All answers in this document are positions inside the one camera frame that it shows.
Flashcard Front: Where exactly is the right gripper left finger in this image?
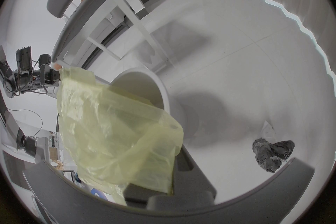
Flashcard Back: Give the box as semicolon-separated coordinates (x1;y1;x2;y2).
125;183;172;210

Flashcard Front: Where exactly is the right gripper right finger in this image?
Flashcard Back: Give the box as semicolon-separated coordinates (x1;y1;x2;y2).
172;145;218;210

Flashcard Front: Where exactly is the yellow plastic bag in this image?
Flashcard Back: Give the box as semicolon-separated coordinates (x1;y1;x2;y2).
56;66;184;206

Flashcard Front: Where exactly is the black plastic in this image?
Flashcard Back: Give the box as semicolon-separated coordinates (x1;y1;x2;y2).
252;138;296;173

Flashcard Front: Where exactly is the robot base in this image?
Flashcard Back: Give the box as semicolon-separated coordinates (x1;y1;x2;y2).
52;160;125;205

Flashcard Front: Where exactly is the white trash bin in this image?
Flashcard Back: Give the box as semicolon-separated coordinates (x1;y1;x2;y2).
110;67;201;139

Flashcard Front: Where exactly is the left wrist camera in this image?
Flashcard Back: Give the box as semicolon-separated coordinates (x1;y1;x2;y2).
39;54;52;67

